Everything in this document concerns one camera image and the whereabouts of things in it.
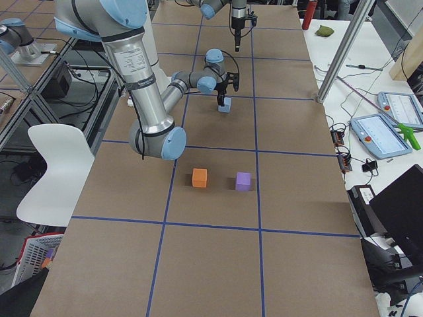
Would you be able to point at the red bottle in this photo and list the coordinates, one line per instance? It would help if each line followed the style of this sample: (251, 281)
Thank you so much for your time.
(309, 13)

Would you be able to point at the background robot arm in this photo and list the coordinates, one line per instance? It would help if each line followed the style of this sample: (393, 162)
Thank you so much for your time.
(17, 41)

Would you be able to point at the light blue foam block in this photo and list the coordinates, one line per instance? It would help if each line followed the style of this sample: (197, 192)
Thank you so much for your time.
(226, 106)

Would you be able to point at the far teach pendant tablet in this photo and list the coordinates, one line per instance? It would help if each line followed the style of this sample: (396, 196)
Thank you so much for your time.
(401, 107)

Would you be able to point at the near teach pendant tablet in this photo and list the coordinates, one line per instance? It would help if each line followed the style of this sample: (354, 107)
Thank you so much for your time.
(379, 137)

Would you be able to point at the black monitor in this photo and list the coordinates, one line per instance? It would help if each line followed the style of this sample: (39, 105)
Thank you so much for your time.
(399, 208)

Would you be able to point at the green handled reacher grabber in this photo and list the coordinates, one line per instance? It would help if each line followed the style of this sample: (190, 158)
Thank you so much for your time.
(408, 132)

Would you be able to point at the purple foam block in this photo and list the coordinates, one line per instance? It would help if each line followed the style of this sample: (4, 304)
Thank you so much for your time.
(243, 181)

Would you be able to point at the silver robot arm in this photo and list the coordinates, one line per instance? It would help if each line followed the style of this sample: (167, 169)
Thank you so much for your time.
(210, 8)
(120, 27)

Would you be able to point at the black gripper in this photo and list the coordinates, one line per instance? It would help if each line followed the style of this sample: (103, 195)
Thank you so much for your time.
(221, 88)
(237, 24)

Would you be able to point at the aluminium frame post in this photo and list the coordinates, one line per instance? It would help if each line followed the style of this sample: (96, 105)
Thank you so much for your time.
(347, 41)

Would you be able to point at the green bean bag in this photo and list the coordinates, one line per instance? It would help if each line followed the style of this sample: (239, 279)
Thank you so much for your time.
(324, 31)

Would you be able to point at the orange foam block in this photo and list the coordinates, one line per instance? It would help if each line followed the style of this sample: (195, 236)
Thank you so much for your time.
(199, 177)

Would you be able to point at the white chair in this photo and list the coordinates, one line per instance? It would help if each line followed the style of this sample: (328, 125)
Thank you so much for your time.
(52, 200)

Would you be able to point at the white plastic basket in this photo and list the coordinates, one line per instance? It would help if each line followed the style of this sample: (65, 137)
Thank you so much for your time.
(33, 254)

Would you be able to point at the teach pendant tablet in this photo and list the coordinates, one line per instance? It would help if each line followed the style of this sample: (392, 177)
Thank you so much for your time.
(401, 107)
(379, 137)

